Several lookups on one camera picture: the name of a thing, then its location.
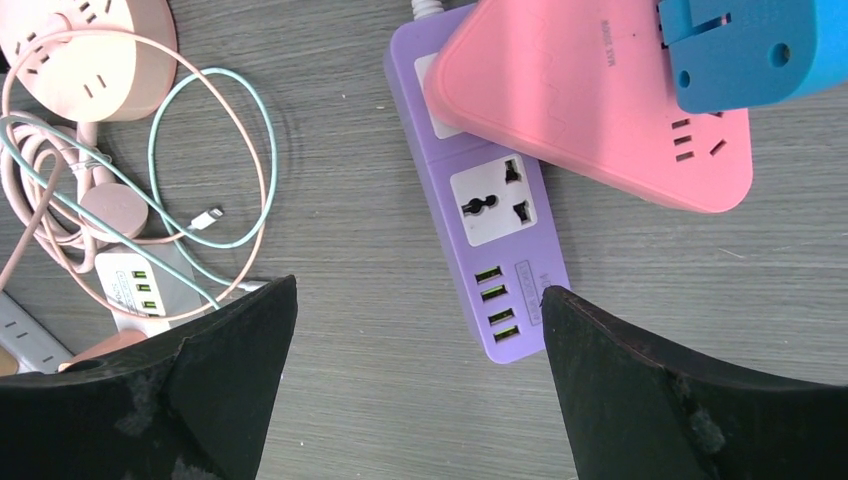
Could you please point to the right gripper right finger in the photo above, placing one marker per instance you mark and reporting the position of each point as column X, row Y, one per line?
column 639, row 406

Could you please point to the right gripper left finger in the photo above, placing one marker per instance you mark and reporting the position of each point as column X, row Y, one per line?
column 194, row 402

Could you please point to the purple power strip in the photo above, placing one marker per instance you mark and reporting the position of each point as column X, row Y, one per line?
column 489, row 204

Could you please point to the pink power strip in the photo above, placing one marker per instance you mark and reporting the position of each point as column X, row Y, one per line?
column 587, row 86

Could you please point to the blue plug adapter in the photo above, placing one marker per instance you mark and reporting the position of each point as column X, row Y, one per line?
column 728, row 55

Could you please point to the round pink socket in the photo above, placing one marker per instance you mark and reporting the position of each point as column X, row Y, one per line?
column 91, row 61

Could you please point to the small white power strip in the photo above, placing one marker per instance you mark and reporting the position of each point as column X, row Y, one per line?
column 147, row 296

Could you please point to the pink small charger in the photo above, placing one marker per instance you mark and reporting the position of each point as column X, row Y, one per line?
column 120, row 340

